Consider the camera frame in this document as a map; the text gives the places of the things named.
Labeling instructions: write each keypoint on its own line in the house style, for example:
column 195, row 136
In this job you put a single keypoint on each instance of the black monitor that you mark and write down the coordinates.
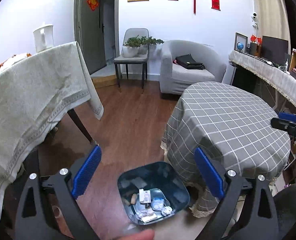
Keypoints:
column 275, row 48

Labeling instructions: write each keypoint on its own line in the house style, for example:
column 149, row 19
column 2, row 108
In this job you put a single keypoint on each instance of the person's left hand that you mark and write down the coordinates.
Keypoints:
column 138, row 235

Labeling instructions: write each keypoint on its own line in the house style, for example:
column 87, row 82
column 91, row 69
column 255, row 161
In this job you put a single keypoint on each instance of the dark grey door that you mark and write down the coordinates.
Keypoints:
column 90, row 35

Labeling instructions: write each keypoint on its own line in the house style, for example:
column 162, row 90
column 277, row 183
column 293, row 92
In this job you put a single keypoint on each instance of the grey armchair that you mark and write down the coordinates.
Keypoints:
column 170, row 62

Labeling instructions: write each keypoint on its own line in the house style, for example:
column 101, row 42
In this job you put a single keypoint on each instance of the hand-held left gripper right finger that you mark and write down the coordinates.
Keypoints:
column 209, row 172

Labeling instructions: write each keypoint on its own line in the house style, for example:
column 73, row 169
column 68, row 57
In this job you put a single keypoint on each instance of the side desk with fringed cloth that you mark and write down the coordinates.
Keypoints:
column 267, row 72

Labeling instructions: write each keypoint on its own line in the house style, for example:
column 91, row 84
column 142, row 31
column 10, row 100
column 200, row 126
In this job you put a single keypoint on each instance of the flat brown cardboard box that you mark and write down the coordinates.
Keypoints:
column 104, row 81

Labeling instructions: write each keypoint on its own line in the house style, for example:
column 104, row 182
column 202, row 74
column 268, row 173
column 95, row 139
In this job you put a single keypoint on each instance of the white kettle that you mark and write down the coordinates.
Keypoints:
column 43, row 38

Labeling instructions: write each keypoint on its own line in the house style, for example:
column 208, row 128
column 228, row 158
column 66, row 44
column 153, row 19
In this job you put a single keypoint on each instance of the picture frame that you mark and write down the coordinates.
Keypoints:
column 240, row 37

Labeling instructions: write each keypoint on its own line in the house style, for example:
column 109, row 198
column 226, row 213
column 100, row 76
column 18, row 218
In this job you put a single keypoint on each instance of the round table, grey checked cloth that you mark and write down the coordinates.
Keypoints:
column 225, row 130

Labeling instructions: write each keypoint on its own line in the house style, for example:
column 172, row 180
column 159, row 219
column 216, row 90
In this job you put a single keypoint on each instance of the small blue globe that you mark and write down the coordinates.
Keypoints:
column 240, row 46

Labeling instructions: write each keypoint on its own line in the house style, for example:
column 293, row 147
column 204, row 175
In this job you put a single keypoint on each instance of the silver paper ball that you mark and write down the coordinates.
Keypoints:
column 167, row 210

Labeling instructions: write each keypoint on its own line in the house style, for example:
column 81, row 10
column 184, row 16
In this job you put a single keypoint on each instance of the black bag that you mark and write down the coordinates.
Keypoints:
column 187, row 62

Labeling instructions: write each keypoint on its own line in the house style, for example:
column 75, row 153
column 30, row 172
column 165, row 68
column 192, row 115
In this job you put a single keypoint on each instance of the clear round plastic lid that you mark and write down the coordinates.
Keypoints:
column 159, row 203

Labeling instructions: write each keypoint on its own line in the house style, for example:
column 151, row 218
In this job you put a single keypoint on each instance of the small clear tape roll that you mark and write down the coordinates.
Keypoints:
column 54, row 211

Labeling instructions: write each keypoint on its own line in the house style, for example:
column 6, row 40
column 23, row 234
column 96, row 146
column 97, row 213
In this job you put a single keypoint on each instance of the dark teal trash bin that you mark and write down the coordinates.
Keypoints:
column 163, row 177

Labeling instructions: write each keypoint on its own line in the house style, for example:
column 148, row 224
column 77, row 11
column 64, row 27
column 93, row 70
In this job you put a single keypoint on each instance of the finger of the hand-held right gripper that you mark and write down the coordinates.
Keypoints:
column 280, row 123
column 289, row 116

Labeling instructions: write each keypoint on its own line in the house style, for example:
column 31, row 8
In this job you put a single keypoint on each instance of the white security camera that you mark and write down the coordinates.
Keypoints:
column 255, row 17

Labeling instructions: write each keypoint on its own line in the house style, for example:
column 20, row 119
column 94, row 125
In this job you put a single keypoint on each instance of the white cardboard box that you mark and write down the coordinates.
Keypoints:
column 144, row 196

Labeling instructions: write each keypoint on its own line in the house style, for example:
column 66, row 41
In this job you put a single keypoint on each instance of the brown wooden speaker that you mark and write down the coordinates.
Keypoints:
column 255, row 49

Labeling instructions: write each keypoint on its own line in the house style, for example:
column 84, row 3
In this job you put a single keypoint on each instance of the dark wooden table leg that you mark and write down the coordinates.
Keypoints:
column 81, row 126

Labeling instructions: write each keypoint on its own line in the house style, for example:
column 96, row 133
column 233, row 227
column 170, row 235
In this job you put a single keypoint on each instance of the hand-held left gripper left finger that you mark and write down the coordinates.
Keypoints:
column 86, row 171

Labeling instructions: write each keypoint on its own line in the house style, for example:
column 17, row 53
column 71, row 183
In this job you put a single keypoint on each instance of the red diamond door sticker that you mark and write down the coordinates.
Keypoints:
column 93, row 3

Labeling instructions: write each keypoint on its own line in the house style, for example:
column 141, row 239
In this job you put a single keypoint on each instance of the person's grey trouser leg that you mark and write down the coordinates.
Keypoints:
column 292, row 205

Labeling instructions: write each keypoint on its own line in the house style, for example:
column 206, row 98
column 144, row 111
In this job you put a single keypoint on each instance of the small red flags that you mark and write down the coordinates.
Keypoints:
column 255, row 39

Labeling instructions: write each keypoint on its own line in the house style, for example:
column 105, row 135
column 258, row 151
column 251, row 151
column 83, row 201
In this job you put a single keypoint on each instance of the grey chair black legs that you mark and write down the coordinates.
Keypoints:
column 136, row 33

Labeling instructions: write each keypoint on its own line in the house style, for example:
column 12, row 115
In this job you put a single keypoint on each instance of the beige curtain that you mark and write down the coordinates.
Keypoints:
column 270, row 10

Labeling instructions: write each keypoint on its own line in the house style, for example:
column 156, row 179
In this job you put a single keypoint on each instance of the potted plant white pot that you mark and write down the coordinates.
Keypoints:
column 130, row 51

